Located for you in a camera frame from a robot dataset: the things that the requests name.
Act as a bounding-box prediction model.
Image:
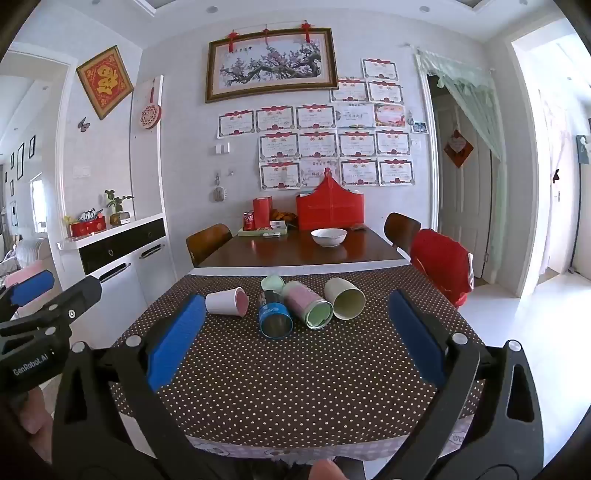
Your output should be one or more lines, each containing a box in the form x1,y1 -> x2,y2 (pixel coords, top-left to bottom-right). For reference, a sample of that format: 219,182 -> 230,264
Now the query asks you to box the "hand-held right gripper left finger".
52,294 -> 220,480

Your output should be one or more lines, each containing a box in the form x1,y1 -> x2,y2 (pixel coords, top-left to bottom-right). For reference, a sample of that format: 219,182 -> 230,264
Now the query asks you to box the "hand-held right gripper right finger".
372,290 -> 546,480

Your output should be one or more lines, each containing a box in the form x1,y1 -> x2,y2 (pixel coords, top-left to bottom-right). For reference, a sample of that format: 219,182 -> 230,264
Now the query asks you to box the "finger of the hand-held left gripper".
0,269 -> 55,320
0,276 -> 103,339

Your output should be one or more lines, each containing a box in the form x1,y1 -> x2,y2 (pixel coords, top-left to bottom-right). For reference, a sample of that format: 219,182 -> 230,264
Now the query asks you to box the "white cup with pink inside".
205,287 -> 250,317

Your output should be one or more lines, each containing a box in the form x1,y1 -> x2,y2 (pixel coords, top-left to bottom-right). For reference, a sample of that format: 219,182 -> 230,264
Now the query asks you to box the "beige cup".
324,277 -> 366,321

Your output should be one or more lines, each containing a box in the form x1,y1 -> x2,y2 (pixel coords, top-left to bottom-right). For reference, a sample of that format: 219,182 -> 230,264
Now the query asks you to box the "blue cup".
257,290 -> 294,341

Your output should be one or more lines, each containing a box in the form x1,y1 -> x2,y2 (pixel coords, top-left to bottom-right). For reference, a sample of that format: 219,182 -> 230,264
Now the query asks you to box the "pink cup with green inside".
281,281 -> 334,330

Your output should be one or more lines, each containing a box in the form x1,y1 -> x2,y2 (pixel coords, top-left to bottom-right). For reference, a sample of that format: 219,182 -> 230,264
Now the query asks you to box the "person's left hand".
16,385 -> 54,463

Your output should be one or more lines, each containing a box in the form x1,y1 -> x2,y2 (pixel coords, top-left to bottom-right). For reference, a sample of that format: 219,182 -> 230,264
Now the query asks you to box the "white and black sideboard cabinet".
56,213 -> 177,344

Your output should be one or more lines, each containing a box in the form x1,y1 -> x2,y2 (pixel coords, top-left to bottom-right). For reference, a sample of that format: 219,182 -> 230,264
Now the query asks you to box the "red box on cabinet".
69,218 -> 107,239

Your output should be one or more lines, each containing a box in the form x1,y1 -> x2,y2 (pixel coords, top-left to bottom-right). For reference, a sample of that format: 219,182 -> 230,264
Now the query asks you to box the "chair with red cover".
409,229 -> 475,308

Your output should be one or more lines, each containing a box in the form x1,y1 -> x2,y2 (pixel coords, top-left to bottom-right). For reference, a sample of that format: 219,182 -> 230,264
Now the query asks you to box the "brown wooden chair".
186,224 -> 233,267
383,212 -> 422,256

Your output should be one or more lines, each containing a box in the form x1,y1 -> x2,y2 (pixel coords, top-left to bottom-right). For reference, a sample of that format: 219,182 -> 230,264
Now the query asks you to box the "potted green plant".
104,189 -> 135,226

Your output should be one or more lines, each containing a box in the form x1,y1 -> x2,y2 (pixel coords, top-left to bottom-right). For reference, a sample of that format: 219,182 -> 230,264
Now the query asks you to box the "brown polka dot tablecloth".
110,265 -> 486,450

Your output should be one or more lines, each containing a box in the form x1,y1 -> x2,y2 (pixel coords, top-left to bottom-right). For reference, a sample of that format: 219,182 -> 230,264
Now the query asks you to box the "green tray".
238,223 -> 290,238

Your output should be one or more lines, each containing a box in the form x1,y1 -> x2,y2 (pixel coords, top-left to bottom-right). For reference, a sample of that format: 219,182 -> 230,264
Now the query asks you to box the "white bowl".
311,228 -> 348,248

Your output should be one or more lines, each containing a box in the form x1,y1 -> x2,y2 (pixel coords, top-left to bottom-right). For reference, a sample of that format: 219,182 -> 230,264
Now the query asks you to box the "white door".
433,92 -> 494,278

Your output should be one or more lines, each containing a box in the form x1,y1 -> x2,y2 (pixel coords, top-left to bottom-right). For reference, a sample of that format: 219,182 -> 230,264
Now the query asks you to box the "white printed table cover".
185,427 -> 468,463

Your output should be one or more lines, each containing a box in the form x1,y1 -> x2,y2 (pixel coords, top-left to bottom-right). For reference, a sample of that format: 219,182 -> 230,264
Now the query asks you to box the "dark wooden dining table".
193,225 -> 411,270

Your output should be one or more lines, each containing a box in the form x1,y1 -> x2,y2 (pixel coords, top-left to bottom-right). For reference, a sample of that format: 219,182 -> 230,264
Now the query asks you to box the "tall red box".
252,196 -> 273,230

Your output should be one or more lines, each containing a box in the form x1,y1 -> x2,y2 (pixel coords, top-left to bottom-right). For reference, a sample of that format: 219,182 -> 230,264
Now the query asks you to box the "large red gift bag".
295,167 -> 366,232

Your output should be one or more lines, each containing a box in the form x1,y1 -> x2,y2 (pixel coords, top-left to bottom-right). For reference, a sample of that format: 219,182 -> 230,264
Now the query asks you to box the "red diamond door decoration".
444,129 -> 475,169

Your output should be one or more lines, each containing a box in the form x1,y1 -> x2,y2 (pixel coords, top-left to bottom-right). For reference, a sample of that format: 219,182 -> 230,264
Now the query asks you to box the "round red hanging ornament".
140,78 -> 163,131

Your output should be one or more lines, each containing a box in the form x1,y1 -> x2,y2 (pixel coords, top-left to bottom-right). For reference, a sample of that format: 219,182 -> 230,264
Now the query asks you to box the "red and gold framed picture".
76,45 -> 135,121

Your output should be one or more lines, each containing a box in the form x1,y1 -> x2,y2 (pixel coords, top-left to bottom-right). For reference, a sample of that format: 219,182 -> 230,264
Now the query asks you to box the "green lace door curtain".
416,46 -> 507,278

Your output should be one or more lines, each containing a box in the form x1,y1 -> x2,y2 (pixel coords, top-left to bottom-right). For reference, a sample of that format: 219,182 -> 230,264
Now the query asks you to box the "framed plum blossom painting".
205,27 -> 341,104

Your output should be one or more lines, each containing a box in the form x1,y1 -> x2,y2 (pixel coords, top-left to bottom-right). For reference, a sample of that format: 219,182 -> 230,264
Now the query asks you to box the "group of wall certificates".
217,58 -> 415,191

